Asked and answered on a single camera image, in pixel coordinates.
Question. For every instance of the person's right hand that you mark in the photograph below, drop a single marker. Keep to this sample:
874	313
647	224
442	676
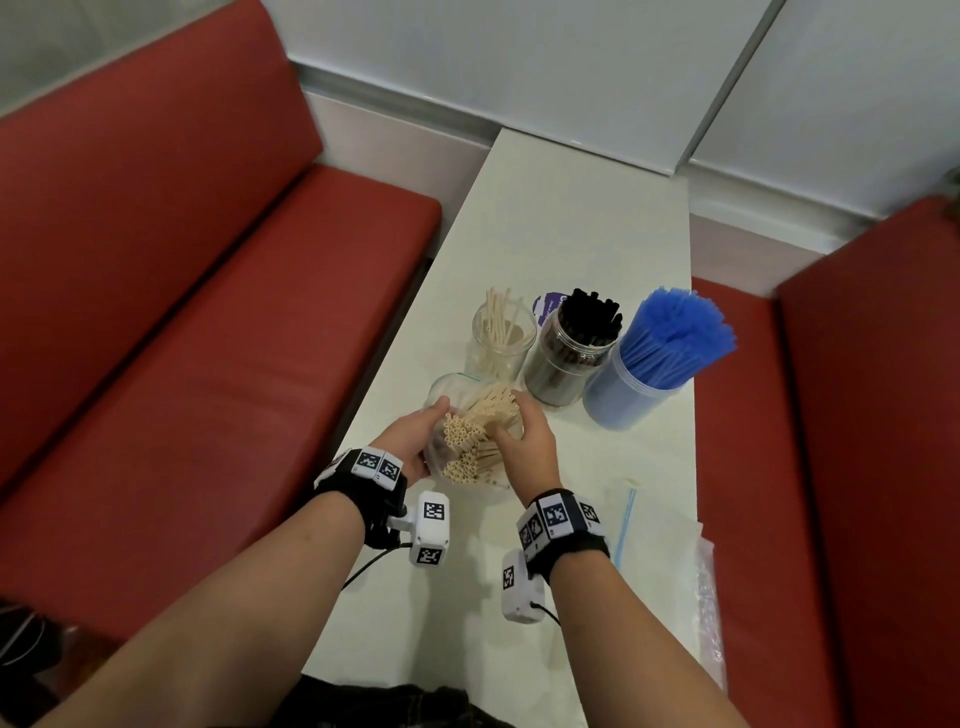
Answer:
532	457

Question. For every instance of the person's left hand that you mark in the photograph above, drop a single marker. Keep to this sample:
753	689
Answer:
409	439

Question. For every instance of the clear glass jar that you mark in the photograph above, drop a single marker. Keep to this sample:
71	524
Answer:
551	375
484	352

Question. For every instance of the frosted plastic jar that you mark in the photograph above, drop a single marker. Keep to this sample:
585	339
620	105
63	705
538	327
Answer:
615	405

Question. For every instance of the small bunch of black straws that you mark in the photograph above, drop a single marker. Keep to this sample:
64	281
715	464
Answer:
592	315

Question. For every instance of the clear bag with white strips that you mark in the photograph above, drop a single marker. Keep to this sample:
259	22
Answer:
660	555

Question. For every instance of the small bunch of blue straws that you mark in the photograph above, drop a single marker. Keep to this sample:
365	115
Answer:
679	330

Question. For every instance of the clear plastic bag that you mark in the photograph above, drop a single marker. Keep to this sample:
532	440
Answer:
711	615

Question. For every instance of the person's left forearm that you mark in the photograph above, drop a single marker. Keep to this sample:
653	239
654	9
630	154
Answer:
202	630

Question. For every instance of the person's right forearm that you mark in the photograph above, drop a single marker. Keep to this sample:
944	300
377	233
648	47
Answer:
645	645

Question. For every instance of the person's dark clothing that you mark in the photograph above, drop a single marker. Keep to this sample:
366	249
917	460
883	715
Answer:
390	705

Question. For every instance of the black left wristband with markers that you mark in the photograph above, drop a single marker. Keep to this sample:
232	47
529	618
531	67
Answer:
356	491

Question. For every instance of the black wristband with markers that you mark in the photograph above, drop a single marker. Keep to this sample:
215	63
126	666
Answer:
356	491
566	544

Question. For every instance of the black right wristband with markers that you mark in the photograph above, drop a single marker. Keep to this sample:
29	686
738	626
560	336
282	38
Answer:
566	544

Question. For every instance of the red sofa beside plant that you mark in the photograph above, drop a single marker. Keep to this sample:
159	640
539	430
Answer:
877	465

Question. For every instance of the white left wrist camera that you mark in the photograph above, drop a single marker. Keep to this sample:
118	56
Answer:
431	532

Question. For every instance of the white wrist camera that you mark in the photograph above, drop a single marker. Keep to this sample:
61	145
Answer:
431	532
517	600

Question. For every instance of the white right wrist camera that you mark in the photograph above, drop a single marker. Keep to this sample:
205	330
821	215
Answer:
517	600

